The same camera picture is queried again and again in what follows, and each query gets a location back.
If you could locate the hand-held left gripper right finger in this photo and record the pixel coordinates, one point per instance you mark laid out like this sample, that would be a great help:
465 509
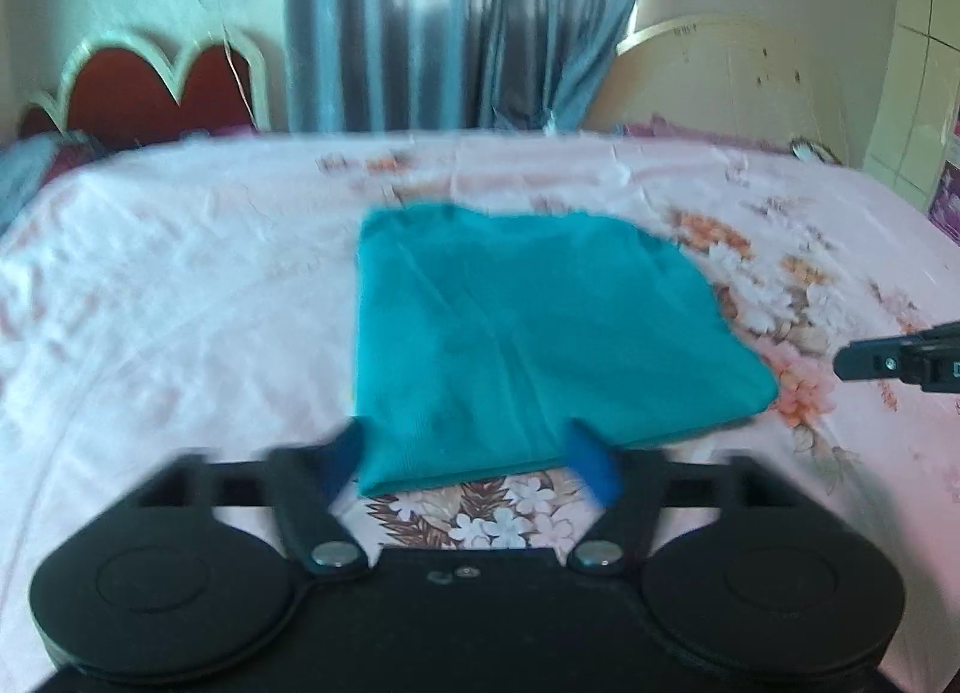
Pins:
596 466

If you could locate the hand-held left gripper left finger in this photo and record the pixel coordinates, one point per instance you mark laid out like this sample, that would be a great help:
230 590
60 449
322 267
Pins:
341 454

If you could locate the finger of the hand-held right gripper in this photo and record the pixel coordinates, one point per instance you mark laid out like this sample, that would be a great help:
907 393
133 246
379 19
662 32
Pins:
870 361

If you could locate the teal shirt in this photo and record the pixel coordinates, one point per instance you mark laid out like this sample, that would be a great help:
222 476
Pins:
540 333

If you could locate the pink floral bedsheet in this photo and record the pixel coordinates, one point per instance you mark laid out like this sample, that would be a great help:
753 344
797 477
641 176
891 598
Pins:
187 303

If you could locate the small dark and white object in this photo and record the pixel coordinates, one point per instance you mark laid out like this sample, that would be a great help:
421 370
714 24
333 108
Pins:
811 149

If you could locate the blue grey curtain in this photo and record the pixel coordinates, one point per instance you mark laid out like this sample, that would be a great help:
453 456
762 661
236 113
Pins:
450 25

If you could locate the red headboard with cream frame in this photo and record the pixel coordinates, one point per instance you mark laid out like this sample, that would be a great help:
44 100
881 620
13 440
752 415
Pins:
127 93

